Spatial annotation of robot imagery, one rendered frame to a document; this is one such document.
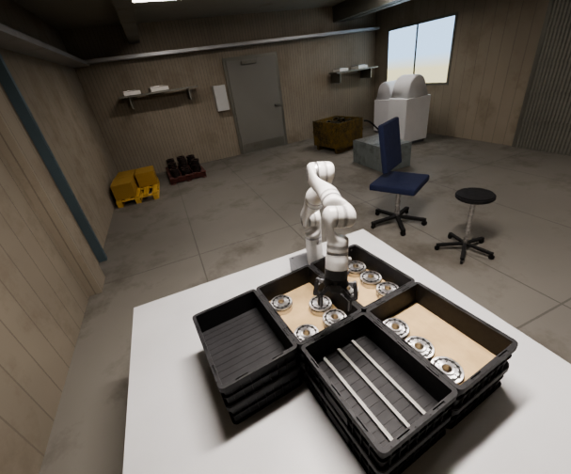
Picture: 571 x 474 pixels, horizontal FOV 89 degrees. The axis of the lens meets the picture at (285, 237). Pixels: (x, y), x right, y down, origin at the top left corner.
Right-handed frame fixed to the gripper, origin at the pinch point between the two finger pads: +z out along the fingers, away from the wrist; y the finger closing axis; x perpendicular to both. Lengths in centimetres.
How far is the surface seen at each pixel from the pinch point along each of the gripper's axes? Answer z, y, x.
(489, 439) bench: 37, 50, -3
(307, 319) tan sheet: 18.5, -13.5, 22.1
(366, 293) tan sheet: 11.3, 11.1, 40.2
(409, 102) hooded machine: -178, 84, 595
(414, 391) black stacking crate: 24.9, 27.2, -3.1
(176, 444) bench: 49, -51, -23
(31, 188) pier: -29, -266, 91
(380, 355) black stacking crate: 21.4, 16.9, 8.8
